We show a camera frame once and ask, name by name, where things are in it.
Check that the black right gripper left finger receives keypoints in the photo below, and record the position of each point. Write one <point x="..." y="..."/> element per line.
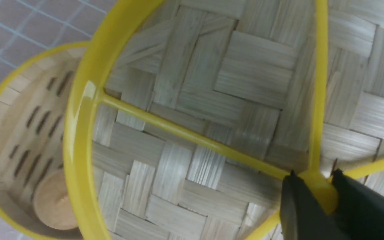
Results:
<point x="301" y="216"/>

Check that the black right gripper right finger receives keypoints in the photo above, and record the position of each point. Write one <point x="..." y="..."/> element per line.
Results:
<point x="360" y="209"/>

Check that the yellow bamboo steamer lid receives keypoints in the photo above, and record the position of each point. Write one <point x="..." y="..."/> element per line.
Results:
<point x="185" y="115"/>

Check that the yellow bamboo steamer basket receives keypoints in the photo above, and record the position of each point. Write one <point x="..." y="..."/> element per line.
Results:
<point x="33" y="101"/>

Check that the round tan bun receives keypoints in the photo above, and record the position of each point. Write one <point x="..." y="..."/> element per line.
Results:
<point x="51" y="202"/>

